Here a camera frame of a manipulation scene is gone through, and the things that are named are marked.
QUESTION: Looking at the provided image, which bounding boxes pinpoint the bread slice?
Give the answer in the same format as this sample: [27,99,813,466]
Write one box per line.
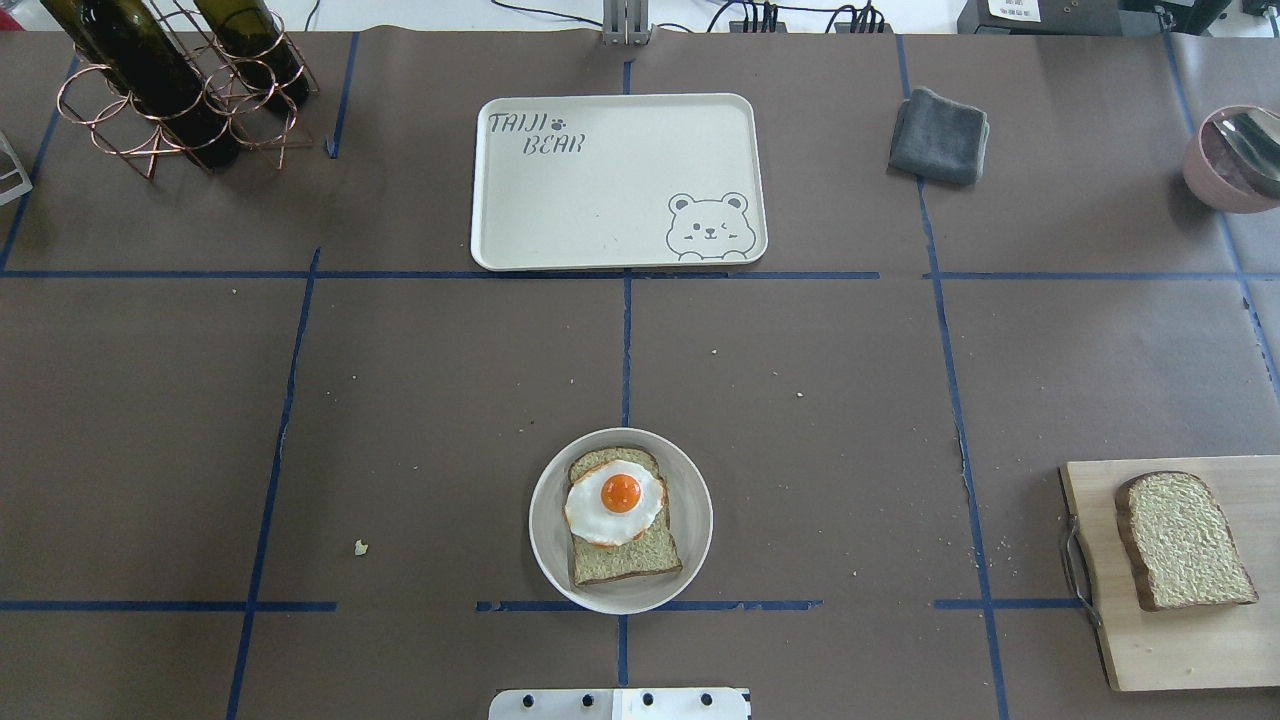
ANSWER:
[1114,470,1260,612]
[568,447,684,585]

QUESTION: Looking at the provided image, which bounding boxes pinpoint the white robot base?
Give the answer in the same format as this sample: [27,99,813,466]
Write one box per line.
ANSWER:
[488,687,753,719]

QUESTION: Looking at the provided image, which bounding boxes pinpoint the cream bear serving tray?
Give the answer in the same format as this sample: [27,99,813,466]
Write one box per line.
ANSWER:
[470,94,769,272]

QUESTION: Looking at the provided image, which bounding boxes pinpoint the fried egg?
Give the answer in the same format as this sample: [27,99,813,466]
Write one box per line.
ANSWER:
[563,459,666,547]

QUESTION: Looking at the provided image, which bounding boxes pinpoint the grey round plate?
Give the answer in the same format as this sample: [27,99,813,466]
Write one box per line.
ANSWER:
[527,428,714,615]

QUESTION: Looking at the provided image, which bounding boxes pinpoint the bread slice under egg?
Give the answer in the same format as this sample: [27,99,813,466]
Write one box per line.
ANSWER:
[568,447,684,585]

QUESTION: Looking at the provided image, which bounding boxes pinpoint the folded grey cloth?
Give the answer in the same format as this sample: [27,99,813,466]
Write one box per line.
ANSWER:
[887,86,989,186]

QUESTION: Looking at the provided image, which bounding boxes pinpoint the black equipment box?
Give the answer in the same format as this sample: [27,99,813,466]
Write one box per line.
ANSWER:
[956,1,1231,37]

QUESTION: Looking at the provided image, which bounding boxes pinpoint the pink bowl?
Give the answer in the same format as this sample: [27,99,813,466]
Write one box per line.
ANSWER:
[1181,105,1279,214]

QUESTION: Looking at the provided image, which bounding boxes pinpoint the dark green wine bottle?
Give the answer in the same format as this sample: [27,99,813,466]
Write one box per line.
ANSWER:
[41,1,241,169]

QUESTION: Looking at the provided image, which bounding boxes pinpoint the metal spoon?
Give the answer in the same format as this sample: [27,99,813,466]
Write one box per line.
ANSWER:
[1212,108,1279,199]

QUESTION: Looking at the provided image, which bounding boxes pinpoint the wooden cutting board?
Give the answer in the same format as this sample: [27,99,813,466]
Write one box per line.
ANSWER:
[1060,455,1279,691]

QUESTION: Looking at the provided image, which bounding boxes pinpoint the grey metal camera mount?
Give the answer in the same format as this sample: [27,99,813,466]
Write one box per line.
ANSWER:
[602,0,653,47]

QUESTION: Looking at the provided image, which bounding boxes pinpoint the black cables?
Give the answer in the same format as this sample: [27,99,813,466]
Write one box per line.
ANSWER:
[490,0,887,35]

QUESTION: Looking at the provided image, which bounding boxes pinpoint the metal cutting board handle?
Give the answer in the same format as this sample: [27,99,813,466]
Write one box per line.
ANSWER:
[1059,514,1103,630]

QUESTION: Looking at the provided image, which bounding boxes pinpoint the copper wire bottle rack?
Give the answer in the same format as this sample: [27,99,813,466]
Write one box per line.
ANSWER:
[56,1,319,179]

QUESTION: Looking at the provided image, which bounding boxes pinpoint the white wire rack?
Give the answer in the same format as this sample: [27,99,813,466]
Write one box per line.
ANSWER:
[0,133,33,206]

